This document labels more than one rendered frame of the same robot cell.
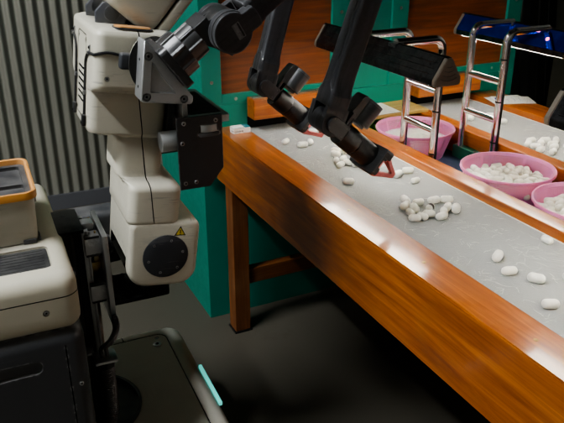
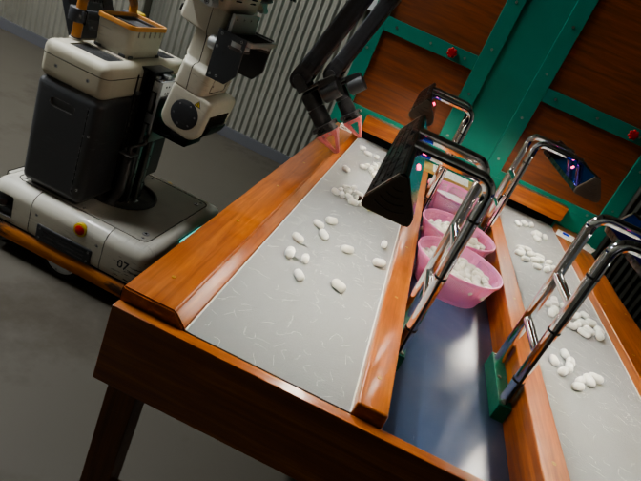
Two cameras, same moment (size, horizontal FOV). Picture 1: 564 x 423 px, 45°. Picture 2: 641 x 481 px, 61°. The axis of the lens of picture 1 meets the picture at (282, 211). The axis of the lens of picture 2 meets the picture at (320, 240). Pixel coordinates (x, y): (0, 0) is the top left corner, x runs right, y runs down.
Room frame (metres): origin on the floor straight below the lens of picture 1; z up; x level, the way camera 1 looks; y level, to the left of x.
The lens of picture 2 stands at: (0.09, -1.15, 1.30)
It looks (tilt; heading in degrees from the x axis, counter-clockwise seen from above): 24 degrees down; 29
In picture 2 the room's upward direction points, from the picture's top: 24 degrees clockwise
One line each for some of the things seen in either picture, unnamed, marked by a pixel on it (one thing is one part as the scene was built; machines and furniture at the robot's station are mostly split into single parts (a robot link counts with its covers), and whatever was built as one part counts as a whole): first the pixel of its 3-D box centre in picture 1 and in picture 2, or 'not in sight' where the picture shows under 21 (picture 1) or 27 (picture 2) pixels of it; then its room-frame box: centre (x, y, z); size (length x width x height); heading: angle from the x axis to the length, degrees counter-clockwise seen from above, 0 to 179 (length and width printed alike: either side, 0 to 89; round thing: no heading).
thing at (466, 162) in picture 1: (505, 181); (452, 240); (1.82, -0.65, 0.72); 0.27 x 0.27 x 0.10
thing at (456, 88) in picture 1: (446, 83); (532, 198); (2.61, -0.64, 0.83); 0.30 x 0.06 x 0.07; 116
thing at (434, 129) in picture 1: (399, 108); (425, 153); (1.97, -0.35, 0.90); 0.20 x 0.19 x 0.45; 26
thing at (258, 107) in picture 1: (289, 103); (394, 135); (2.31, -0.03, 0.83); 0.30 x 0.06 x 0.07; 116
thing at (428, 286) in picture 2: not in sight; (405, 246); (1.10, -0.78, 0.90); 0.20 x 0.19 x 0.45; 26
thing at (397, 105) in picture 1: (378, 110); (457, 180); (2.41, -0.36, 0.77); 0.33 x 0.15 x 0.01; 116
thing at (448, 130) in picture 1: (414, 139); (452, 203); (2.22, -0.45, 0.72); 0.27 x 0.27 x 0.10
